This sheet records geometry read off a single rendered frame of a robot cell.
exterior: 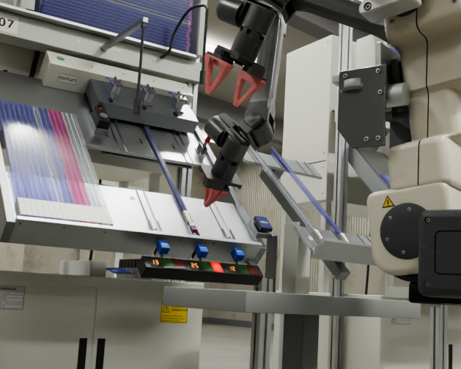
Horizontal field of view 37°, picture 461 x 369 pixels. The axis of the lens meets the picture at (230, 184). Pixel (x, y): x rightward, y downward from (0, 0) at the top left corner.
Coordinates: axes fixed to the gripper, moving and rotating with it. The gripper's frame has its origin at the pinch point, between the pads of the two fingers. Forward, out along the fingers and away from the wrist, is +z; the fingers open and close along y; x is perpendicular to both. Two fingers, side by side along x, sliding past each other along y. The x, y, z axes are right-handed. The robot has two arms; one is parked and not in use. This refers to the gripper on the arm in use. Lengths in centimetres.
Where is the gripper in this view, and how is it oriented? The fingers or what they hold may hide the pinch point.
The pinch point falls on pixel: (206, 203)
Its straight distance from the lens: 174.2
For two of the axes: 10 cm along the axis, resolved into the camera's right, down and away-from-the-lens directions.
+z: -4.2, 7.9, 4.4
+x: 3.2, 5.8, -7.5
